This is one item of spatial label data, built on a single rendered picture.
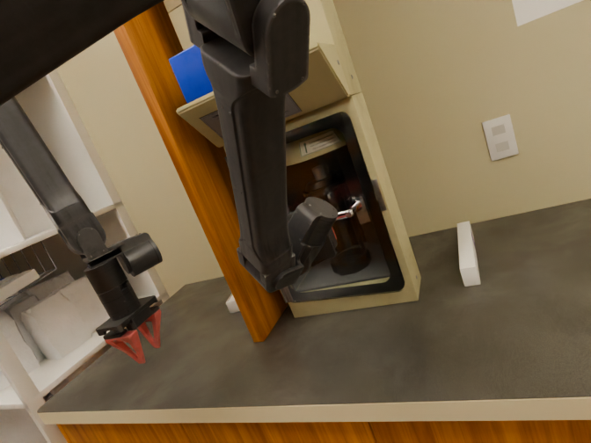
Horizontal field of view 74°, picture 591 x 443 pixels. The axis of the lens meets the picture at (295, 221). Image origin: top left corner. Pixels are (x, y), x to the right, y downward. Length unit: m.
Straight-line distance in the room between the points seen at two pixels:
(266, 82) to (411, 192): 1.01
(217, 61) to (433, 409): 0.58
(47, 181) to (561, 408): 0.85
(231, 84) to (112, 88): 1.38
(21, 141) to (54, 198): 0.10
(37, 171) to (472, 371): 0.78
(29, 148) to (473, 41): 1.05
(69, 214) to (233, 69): 0.50
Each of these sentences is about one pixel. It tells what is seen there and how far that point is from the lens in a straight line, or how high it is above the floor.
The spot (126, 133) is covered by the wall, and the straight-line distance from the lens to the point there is 1.69.
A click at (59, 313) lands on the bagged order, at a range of 1.71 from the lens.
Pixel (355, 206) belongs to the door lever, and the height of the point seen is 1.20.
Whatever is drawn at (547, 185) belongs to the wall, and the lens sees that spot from 1.30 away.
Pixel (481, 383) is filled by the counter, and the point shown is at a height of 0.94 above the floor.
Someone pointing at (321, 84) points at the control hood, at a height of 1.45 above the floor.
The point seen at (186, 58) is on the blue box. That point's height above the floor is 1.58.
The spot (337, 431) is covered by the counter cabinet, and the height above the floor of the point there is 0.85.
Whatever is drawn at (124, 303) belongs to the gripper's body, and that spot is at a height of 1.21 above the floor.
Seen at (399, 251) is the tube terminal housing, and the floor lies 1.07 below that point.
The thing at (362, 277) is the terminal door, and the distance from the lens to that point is 0.89.
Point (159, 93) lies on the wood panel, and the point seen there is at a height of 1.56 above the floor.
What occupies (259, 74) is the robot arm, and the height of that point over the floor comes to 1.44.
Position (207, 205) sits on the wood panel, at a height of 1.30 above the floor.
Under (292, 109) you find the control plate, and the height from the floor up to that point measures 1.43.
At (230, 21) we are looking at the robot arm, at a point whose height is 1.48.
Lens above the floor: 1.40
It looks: 13 degrees down
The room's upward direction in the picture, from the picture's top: 21 degrees counter-clockwise
